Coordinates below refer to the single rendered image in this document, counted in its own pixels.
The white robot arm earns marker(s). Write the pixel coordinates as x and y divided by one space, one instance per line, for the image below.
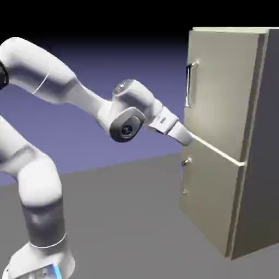
50 80

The short beige cabinet door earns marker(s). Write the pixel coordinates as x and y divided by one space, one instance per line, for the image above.
209 196

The beige painted cabinet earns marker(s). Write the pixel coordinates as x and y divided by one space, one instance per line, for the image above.
257 152

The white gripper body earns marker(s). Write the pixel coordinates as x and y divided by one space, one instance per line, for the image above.
180 135

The tall beige cabinet door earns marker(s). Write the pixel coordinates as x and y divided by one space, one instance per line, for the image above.
222 91

